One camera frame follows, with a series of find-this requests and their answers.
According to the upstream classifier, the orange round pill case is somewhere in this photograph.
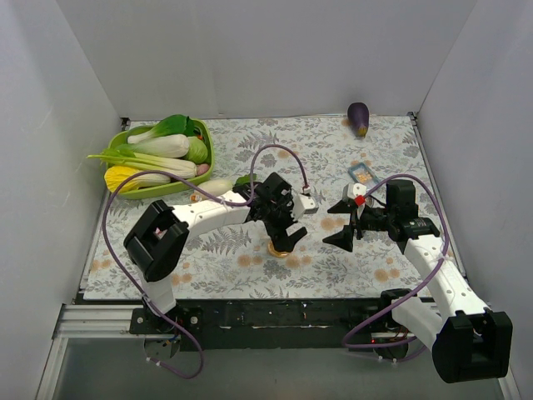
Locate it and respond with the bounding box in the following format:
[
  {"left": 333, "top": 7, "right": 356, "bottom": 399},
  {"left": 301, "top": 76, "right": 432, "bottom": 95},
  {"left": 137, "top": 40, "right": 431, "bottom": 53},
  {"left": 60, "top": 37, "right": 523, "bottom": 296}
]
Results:
[{"left": 267, "top": 242, "right": 289, "bottom": 258}]

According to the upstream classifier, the clear bottle of yellow pills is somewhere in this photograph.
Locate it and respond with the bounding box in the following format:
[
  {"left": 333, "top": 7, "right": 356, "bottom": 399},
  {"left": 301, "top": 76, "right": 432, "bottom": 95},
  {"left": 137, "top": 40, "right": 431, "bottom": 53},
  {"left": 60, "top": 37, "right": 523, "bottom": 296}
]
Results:
[{"left": 190, "top": 192, "right": 203, "bottom": 203}]

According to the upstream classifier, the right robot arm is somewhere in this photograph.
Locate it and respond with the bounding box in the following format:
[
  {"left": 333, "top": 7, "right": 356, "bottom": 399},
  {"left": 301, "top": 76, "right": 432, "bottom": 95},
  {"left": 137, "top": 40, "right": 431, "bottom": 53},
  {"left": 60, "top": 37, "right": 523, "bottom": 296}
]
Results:
[{"left": 323, "top": 174, "right": 513, "bottom": 383}]

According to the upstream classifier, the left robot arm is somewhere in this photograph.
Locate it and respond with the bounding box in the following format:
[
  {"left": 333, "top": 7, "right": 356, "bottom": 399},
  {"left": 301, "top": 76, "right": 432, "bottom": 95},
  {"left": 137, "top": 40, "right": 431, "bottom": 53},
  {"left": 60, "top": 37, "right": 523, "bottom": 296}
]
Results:
[{"left": 123, "top": 172, "right": 317, "bottom": 333}]

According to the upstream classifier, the blue rectangular pill box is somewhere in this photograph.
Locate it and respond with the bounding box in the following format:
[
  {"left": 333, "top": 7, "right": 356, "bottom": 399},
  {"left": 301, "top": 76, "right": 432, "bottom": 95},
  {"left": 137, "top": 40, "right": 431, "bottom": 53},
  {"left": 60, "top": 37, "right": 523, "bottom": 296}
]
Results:
[{"left": 348, "top": 162, "right": 381, "bottom": 188}]

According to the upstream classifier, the floral table mat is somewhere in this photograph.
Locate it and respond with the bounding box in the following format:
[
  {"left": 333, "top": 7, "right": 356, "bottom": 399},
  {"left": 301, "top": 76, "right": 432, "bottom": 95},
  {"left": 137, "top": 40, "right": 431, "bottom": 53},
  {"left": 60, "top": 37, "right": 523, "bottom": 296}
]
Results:
[{"left": 82, "top": 115, "right": 463, "bottom": 300}]

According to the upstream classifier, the white radish with leaf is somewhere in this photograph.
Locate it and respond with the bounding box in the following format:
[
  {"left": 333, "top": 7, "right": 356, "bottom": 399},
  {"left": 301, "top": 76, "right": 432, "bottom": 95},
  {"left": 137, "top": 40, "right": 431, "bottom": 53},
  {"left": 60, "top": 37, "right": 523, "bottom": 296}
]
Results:
[{"left": 193, "top": 175, "right": 251, "bottom": 201}]

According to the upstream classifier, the pink sweet potato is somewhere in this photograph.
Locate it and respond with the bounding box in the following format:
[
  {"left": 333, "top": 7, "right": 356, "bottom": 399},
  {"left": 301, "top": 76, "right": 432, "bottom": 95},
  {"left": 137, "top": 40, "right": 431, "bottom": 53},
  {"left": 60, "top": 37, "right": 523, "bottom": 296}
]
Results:
[{"left": 196, "top": 163, "right": 210, "bottom": 176}]

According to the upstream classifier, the green round cabbage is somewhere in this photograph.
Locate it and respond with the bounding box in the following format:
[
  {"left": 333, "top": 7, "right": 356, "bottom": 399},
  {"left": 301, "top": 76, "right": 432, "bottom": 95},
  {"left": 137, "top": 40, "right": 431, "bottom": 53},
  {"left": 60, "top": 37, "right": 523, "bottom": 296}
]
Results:
[{"left": 183, "top": 137, "right": 208, "bottom": 164}]

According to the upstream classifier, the purple eggplant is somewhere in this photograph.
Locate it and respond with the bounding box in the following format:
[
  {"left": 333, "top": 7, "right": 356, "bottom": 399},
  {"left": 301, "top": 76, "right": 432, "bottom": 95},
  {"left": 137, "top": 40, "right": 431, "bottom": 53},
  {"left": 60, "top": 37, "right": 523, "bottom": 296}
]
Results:
[{"left": 346, "top": 102, "right": 370, "bottom": 138}]

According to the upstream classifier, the white bok choy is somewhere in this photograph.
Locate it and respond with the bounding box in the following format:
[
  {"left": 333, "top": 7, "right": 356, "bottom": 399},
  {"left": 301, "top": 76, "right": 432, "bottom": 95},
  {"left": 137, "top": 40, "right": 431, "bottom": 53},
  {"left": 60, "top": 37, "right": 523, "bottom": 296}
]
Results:
[{"left": 115, "top": 114, "right": 195, "bottom": 158}]

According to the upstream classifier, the long white celery cabbage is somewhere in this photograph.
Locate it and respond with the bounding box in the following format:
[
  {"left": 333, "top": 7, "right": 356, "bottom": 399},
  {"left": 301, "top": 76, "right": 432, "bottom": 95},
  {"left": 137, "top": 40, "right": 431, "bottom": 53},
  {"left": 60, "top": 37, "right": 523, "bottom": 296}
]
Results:
[{"left": 88, "top": 150, "right": 197, "bottom": 179}]

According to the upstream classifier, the yellow napa cabbage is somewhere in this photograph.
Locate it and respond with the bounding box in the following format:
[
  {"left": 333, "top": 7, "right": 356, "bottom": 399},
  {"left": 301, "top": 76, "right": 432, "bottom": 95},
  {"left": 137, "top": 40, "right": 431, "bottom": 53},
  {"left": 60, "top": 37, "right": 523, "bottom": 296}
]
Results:
[{"left": 104, "top": 166, "right": 171, "bottom": 193}]

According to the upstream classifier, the green vegetable basket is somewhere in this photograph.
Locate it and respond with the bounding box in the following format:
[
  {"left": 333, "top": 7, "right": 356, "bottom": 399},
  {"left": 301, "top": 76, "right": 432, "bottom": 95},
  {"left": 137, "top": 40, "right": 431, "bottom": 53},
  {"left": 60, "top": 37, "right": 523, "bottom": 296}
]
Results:
[{"left": 102, "top": 116, "right": 215, "bottom": 200}]

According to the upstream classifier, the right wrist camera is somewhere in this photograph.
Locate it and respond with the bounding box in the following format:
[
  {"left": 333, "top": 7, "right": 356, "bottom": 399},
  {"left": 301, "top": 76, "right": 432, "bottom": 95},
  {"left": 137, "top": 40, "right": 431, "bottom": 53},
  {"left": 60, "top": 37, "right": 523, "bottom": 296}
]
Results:
[{"left": 342, "top": 182, "right": 366, "bottom": 208}]

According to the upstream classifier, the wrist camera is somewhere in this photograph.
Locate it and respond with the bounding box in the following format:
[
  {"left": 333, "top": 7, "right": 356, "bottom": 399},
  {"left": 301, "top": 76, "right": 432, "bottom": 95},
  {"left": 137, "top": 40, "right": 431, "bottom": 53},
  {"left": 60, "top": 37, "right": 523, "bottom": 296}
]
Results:
[
  {"left": 342, "top": 182, "right": 366, "bottom": 208},
  {"left": 291, "top": 193, "right": 318, "bottom": 221}
]

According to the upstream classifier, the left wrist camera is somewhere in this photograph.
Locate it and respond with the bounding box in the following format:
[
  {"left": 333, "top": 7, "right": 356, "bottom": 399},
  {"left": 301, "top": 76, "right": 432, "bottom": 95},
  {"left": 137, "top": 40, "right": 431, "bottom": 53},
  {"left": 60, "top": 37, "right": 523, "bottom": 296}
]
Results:
[{"left": 291, "top": 193, "right": 318, "bottom": 221}]

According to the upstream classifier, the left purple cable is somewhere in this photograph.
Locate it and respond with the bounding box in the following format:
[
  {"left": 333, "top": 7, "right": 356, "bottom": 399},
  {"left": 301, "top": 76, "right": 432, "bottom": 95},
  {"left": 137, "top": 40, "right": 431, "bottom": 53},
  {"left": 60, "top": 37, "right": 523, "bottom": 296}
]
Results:
[{"left": 102, "top": 144, "right": 311, "bottom": 379}]

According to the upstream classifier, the purple cable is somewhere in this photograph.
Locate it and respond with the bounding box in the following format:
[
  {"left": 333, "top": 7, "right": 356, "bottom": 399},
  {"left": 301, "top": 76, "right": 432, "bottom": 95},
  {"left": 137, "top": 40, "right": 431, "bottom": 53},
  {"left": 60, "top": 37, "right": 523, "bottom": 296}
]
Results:
[
  {"left": 341, "top": 174, "right": 450, "bottom": 363},
  {"left": 102, "top": 144, "right": 311, "bottom": 379}
]

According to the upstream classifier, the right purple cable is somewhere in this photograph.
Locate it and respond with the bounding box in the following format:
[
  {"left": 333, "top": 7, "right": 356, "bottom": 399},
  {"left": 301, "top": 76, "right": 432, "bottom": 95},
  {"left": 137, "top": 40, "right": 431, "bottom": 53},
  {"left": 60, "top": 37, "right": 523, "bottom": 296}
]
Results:
[{"left": 341, "top": 174, "right": 450, "bottom": 363}]

